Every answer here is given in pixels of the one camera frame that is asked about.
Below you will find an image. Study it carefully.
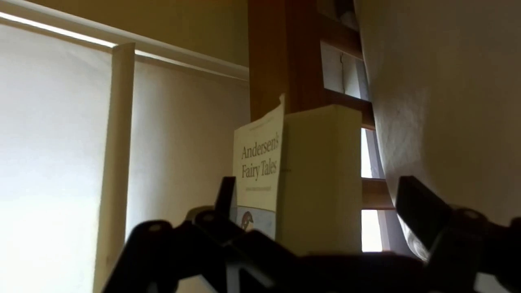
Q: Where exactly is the white window frame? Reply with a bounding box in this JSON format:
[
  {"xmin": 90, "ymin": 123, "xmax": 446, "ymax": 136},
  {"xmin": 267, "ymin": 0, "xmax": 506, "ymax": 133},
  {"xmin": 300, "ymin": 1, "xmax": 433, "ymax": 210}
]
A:
[{"xmin": 0, "ymin": 0, "xmax": 251, "ymax": 84}]

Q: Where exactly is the brown wooden bunk bed frame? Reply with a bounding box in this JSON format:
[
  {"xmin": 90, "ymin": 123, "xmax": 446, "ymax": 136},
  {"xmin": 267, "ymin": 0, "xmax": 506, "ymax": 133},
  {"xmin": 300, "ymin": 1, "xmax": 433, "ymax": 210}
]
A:
[{"xmin": 246, "ymin": 0, "xmax": 399, "ymax": 214}]

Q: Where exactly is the white roman window blind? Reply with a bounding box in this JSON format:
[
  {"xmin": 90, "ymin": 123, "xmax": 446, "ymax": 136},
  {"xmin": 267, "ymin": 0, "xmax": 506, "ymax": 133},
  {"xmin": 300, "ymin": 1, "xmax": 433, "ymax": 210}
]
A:
[{"xmin": 0, "ymin": 21, "xmax": 252, "ymax": 293}]

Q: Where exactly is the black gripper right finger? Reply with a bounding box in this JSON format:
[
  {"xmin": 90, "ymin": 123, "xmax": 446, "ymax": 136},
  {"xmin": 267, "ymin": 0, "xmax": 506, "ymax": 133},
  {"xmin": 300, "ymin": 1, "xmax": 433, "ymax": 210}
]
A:
[{"xmin": 394, "ymin": 174, "xmax": 521, "ymax": 293}]

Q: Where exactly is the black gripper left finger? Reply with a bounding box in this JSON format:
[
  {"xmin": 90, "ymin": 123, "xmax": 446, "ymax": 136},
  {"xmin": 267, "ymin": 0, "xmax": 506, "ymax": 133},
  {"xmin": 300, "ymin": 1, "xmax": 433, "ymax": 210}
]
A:
[{"xmin": 101, "ymin": 174, "xmax": 306, "ymax": 293}]

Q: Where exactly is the white pillow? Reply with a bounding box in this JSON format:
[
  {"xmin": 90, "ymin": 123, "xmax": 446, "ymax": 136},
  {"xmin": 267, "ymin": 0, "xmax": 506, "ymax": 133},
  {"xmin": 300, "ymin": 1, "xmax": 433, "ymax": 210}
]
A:
[{"xmin": 353, "ymin": 0, "xmax": 521, "ymax": 257}]

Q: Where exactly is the white fairy tales book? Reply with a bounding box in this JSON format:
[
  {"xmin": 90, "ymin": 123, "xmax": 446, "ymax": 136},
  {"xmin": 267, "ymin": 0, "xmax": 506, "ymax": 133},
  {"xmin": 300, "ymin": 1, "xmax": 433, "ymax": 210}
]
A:
[{"xmin": 230, "ymin": 92, "xmax": 365, "ymax": 257}]

